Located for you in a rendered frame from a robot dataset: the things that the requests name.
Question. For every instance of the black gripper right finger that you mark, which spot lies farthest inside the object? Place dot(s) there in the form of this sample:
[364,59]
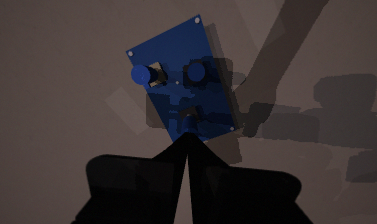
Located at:
[210,178]

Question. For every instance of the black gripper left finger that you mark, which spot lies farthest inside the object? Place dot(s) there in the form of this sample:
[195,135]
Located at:
[158,176]

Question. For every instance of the blue circuit board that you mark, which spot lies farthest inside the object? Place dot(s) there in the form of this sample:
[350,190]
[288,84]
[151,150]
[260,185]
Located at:
[189,96]

